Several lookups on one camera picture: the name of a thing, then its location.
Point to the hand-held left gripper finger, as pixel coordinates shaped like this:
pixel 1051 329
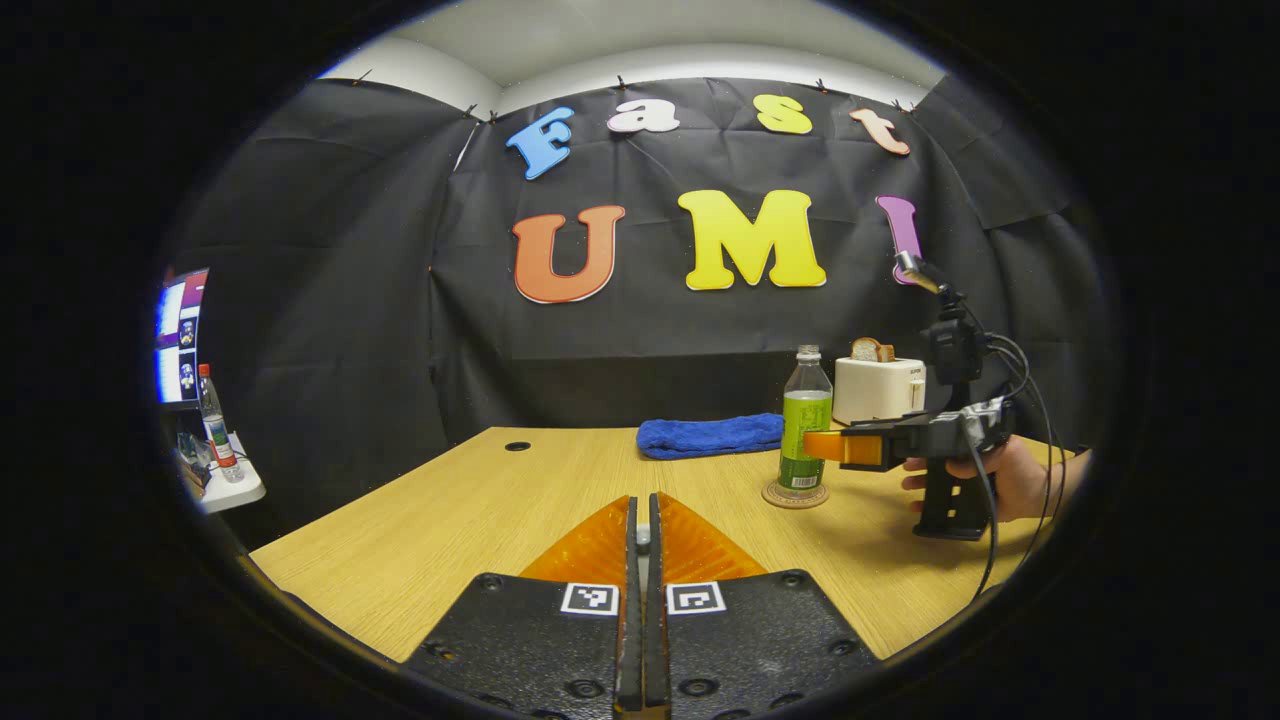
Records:
pixel 630 640
pixel 655 640

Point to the round brown coaster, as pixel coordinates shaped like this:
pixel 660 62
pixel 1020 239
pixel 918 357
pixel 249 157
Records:
pixel 795 498

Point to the toasted bread slice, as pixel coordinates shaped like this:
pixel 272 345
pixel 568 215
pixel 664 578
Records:
pixel 868 350

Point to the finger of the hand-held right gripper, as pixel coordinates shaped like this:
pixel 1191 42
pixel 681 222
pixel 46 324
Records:
pixel 900 440

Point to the blue towel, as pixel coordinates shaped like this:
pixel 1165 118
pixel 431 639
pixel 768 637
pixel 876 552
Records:
pixel 705 437

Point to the red cap plastic bottle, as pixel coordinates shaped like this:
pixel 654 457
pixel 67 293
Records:
pixel 220 430

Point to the clear plastic bag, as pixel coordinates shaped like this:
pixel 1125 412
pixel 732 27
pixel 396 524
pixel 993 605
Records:
pixel 193 448

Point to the computer monitor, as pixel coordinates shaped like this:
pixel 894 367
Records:
pixel 180 340

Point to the white toaster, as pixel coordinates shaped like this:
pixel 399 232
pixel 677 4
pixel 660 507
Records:
pixel 875 392

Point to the white side table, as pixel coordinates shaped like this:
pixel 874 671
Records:
pixel 235 492

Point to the black backdrop cloth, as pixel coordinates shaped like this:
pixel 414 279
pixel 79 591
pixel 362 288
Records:
pixel 350 330

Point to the green label water bottle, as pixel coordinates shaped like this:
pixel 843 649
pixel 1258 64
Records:
pixel 805 440

